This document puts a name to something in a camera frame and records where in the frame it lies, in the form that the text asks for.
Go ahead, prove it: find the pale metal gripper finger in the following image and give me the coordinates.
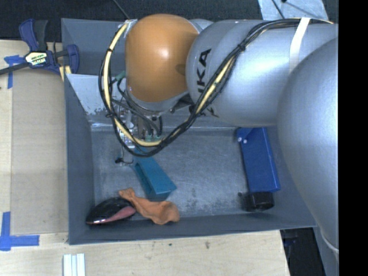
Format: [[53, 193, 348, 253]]
[[117, 129, 136, 166]]

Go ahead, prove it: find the orange cloth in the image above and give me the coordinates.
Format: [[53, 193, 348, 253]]
[[118, 187, 181, 225]]

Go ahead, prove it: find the blue rectangular block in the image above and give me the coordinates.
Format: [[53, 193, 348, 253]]
[[235, 126, 282, 194]]

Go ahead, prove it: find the black short cylinder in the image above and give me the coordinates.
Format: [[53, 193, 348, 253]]
[[237, 191, 275, 213]]

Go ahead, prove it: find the grey metal bin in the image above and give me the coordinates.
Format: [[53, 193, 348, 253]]
[[60, 18, 317, 246]]

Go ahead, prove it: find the teal flat block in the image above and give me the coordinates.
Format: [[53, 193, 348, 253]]
[[131, 147, 178, 201]]

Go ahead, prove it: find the pale wood board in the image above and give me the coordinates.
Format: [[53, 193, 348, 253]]
[[10, 67, 70, 236]]

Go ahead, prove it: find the black and pink oval object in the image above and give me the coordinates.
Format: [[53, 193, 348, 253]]
[[85, 197, 137, 227]]

